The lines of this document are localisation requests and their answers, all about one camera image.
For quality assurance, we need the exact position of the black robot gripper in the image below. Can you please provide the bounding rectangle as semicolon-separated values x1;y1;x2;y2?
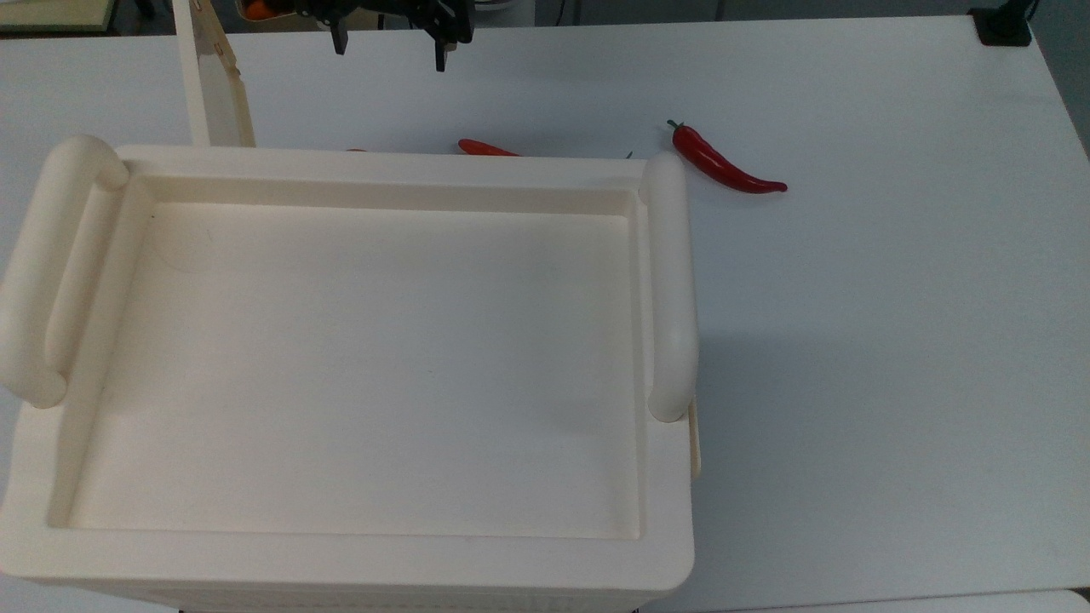
298;0;474;73

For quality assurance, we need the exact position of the cream cabinet door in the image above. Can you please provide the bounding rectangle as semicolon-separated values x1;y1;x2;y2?
173;0;256;148

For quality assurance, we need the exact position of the cream plastic cabinet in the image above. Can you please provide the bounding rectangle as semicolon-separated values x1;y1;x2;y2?
0;135;703;613

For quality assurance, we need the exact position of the pale board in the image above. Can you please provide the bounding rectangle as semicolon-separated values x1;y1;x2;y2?
0;0;118;35

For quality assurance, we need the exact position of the red chili pepper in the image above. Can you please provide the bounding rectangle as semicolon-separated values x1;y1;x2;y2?
667;119;789;196

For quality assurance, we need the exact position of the black table clamp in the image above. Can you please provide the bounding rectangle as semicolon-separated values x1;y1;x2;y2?
970;0;1036;48

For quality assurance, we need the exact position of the cream cabinet carry handle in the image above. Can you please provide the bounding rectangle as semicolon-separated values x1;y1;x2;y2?
0;135;130;410
639;152;701;424

